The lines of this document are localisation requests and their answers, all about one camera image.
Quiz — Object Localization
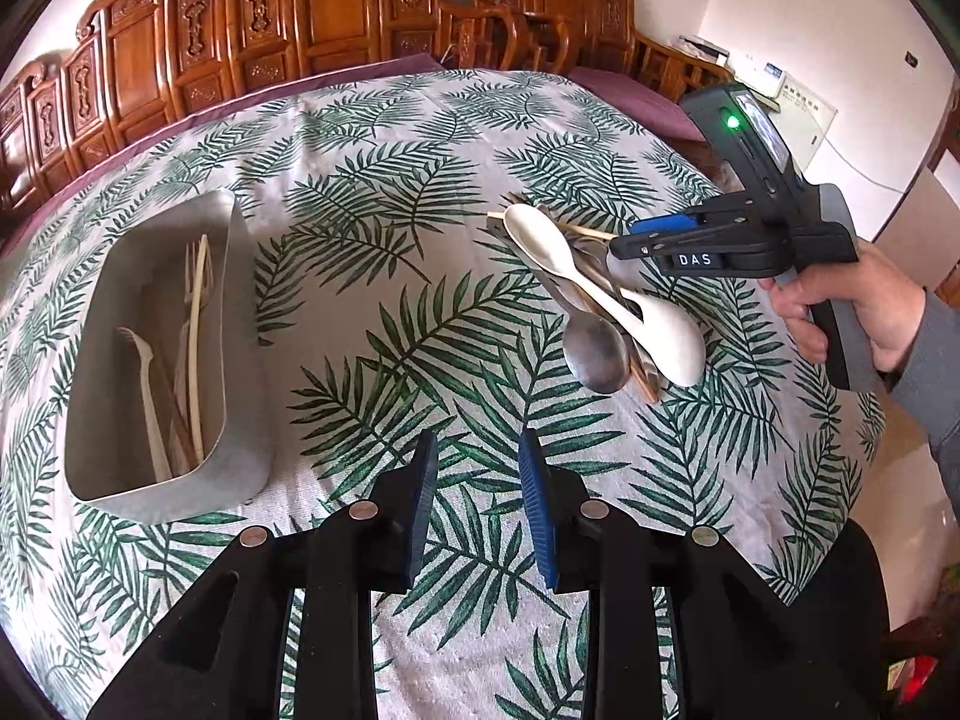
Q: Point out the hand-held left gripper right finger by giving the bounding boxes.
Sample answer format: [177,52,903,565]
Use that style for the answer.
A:
[519,429,830,720]

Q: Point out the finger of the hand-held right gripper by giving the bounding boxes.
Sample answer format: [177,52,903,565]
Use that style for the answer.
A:
[609,234,751,260]
[628,199,781,235]

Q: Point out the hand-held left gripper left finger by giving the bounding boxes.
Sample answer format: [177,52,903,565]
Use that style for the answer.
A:
[86,430,440,720]

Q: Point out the large white porcelain spoon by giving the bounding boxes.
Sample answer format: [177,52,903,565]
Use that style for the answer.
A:
[606,255,706,389]

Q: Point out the metal spoon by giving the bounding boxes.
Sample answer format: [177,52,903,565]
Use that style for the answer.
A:
[525,255,635,395]

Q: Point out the white rectangular container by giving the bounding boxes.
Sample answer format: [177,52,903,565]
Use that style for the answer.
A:
[64,190,272,522]

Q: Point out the person's right hand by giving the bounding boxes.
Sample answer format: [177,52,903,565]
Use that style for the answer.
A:
[772,240,931,372]

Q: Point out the purple armchair cushion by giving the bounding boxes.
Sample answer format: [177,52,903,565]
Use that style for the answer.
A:
[566,66,706,141]

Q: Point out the white tabletop device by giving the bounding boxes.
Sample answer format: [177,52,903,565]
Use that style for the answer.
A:
[750,60,788,98]

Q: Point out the white box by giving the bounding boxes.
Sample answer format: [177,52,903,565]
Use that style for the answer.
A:
[679,36,731,65]

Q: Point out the green leaf print tablecloth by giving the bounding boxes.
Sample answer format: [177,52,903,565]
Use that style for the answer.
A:
[0,69,886,720]

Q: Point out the carved wooden armchair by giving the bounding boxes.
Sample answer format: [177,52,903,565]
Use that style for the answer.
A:
[439,0,732,102]

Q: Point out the carved wooden sofa bench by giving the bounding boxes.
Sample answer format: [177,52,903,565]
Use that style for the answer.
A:
[0,0,541,241]

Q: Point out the white wall cable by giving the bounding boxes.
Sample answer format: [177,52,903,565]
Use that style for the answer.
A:
[825,148,925,194]

